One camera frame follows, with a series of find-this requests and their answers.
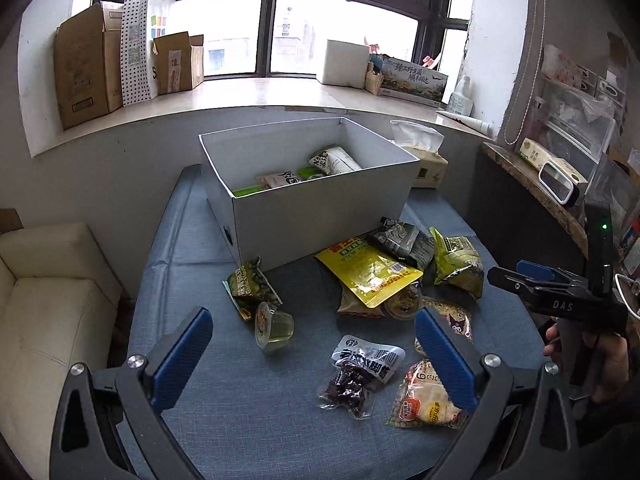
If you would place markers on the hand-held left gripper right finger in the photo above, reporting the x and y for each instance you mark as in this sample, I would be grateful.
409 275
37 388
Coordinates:
446 360

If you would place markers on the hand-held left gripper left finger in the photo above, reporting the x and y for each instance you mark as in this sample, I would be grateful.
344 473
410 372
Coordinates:
182 355

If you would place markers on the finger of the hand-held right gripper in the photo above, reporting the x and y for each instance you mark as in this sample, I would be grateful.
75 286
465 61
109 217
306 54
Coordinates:
536 270
515 285

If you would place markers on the gold cartoon snack packet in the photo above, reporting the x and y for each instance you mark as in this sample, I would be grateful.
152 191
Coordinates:
452 317

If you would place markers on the orange yellow snack packet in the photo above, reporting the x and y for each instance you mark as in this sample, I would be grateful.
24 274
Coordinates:
420 400

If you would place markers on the yellow green cartoon snack packet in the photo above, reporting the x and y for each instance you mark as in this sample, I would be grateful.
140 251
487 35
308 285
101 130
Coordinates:
457 260

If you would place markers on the orange jelly cup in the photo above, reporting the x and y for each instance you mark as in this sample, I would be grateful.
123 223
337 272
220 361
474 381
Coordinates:
402 302

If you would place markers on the clear dark jerky packet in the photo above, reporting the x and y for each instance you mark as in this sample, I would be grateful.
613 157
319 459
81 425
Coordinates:
357 375

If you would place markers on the green jelly cup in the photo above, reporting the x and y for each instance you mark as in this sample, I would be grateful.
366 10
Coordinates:
272 327

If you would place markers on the green pea snack packet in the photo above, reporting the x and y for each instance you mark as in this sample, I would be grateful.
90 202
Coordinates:
250 285

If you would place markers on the brown snack packet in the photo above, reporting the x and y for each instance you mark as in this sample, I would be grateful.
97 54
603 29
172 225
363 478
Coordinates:
352 306

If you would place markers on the black grey snack packet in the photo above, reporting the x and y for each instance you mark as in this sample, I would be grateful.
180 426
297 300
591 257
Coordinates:
400 242

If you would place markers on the white storage box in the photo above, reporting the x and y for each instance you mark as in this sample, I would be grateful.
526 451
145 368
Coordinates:
300 220

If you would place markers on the person's right hand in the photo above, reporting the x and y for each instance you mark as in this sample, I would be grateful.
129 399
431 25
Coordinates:
610 365

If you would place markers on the brown stone shelf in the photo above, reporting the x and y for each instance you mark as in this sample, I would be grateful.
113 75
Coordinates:
530 185

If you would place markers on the blue tablecloth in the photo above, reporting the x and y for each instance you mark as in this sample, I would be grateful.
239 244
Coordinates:
250 410

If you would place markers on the cream tissue pack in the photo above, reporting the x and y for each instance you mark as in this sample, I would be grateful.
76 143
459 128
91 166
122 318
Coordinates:
537 152

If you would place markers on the cream sofa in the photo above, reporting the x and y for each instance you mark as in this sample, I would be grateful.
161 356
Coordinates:
45 310

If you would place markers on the beige tissue box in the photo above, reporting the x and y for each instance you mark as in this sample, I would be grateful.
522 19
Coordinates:
425 160

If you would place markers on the white tube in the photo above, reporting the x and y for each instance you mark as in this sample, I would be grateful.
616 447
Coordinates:
465 121

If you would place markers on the clear plastic storage drawers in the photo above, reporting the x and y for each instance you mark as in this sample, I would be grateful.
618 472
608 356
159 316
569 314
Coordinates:
575 105

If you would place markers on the plain green snack packet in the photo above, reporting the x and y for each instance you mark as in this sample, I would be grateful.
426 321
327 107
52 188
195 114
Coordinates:
247 191

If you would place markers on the white spray bottle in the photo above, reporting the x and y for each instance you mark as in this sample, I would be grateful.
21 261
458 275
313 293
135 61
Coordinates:
460 97

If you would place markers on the pink white snack packet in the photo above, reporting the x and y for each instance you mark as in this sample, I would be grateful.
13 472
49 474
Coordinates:
280 180

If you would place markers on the white black snack packet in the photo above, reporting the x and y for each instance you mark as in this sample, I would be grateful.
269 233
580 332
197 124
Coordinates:
336 159

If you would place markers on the brown cardboard piece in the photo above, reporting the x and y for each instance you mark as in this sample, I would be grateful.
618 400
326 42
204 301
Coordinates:
9 220

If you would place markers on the landscape printed carton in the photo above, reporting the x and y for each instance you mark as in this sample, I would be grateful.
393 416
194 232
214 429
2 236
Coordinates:
412 82

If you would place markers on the pink plastic piece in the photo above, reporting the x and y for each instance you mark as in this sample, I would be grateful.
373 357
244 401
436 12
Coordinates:
376 46
431 60

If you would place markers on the brown paper item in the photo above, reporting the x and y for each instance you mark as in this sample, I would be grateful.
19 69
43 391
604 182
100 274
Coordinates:
373 80

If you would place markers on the white cube box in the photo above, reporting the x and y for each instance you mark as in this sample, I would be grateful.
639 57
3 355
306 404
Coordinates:
342 62

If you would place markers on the small open cardboard box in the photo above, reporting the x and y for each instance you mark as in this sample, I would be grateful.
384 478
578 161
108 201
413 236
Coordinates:
175 67

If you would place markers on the polka dot paper bag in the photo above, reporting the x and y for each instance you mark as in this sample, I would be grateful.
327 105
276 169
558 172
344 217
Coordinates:
137 60

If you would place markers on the large cardboard box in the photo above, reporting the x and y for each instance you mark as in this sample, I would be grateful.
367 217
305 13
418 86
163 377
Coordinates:
82 70

